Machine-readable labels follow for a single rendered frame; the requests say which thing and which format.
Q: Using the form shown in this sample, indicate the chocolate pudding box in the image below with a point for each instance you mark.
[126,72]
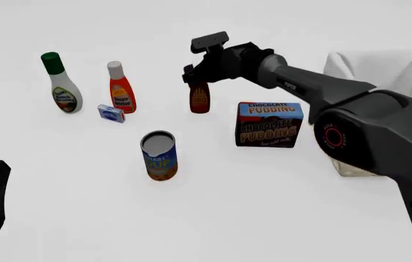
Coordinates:
[268,125]

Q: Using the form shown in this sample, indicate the white ranch dressing bottle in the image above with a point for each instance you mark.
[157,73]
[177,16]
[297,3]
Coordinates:
[64,87]

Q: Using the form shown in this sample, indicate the red ketchup bottle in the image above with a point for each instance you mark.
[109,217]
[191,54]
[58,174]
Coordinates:
[121,90]

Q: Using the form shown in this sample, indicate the white basket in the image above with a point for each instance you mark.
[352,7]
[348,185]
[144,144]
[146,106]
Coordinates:
[391,66]

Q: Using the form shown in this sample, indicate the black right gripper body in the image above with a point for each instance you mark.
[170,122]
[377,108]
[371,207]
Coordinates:
[211,69]

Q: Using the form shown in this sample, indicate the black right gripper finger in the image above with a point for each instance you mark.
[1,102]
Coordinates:
[187,75]

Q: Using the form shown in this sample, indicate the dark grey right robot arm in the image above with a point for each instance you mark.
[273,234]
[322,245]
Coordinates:
[359,120]

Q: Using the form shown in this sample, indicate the brown bbq sauce bottle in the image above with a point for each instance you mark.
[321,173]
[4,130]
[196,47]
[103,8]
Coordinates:
[199,98]

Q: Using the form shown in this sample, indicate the small blue white box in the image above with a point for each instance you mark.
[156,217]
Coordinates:
[111,113]

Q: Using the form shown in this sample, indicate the blue alphabet soup can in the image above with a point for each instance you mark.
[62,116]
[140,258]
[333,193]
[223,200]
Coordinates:
[159,157]

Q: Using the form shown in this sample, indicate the flat plate on black stalk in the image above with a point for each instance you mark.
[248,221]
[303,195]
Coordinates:
[209,41]

